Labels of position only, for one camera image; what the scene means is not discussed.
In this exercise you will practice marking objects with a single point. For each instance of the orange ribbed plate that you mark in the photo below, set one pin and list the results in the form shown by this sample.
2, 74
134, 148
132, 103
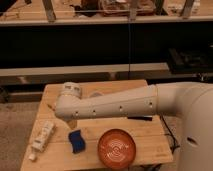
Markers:
116, 149

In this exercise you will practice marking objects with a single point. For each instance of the white lotion bottle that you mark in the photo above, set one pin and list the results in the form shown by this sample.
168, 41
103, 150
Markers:
41, 140

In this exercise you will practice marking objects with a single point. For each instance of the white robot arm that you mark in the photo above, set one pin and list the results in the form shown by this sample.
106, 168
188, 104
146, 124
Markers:
190, 101

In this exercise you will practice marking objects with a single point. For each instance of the clear plastic cup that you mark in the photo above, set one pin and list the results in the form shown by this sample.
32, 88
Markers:
95, 94

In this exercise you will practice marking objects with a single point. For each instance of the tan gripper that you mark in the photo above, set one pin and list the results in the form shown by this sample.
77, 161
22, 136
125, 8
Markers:
72, 124

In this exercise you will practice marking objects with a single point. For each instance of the blue sponge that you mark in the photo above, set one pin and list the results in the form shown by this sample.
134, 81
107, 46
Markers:
77, 141

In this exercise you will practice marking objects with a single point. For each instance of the wooden shelf rack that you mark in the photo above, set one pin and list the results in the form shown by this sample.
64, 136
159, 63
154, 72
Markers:
92, 12

